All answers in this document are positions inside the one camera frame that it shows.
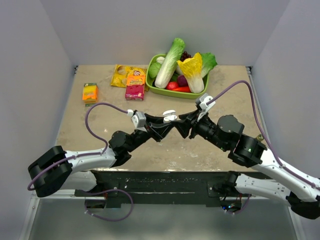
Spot orange toy carrot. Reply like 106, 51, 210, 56
173, 86, 191, 93

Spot green plastic tray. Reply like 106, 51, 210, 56
145, 54, 210, 100

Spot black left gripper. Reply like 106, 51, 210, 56
126, 113, 174, 153

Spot green glass bottle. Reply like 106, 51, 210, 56
256, 134, 265, 142

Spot red snack box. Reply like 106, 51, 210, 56
124, 75, 146, 101

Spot white earbud charging case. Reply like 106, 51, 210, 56
162, 109, 178, 123

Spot green lettuce leaf toy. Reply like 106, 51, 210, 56
200, 52, 218, 78

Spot black base frame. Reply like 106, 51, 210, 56
75, 171, 240, 208

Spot purple toy onion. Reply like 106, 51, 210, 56
176, 75, 188, 87

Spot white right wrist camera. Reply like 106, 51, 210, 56
195, 93, 216, 122

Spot white toy garlic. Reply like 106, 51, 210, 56
156, 56, 165, 65

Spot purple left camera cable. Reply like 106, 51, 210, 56
26, 102, 132, 191

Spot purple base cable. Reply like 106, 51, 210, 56
84, 189, 135, 223

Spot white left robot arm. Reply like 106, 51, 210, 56
27, 111, 173, 198

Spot red toy tomato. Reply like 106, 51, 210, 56
165, 81, 179, 91

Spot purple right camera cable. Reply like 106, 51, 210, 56
206, 79, 320, 189

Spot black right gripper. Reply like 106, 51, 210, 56
171, 107, 229, 151

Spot orange sponge pack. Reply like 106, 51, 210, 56
82, 83, 99, 107

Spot green napa cabbage toy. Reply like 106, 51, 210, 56
154, 38, 186, 89

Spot yellow napa cabbage toy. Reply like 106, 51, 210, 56
177, 52, 205, 94

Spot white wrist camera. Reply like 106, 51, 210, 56
195, 93, 216, 122
127, 109, 147, 132

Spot purple camera cable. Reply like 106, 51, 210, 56
26, 102, 132, 191
206, 79, 320, 189

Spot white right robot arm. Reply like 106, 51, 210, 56
155, 110, 320, 220

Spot dark toy grapes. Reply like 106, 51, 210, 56
180, 51, 192, 62

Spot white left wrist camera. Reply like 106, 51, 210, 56
127, 109, 147, 132

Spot green round toy vegetable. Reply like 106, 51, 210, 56
148, 62, 162, 78

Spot yellow chips bag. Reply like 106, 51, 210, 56
110, 64, 147, 88

